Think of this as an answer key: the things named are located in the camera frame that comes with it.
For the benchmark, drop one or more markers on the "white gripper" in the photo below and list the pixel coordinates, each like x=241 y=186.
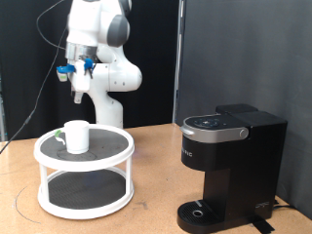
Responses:
x=81 y=79

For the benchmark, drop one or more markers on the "white mug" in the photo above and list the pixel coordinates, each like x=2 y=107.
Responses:
x=78 y=138

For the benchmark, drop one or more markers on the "white two-tier turntable shelf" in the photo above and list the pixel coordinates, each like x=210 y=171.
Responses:
x=97 y=146

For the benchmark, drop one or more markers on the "black Keurig coffee machine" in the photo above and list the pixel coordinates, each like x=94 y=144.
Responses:
x=240 y=162

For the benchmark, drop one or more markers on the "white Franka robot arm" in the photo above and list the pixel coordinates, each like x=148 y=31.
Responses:
x=110 y=78

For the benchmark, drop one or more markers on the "black tape strip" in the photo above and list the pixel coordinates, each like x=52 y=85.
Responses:
x=262 y=226

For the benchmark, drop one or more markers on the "blue mounted wrist camera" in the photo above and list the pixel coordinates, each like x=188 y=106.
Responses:
x=65 y=72

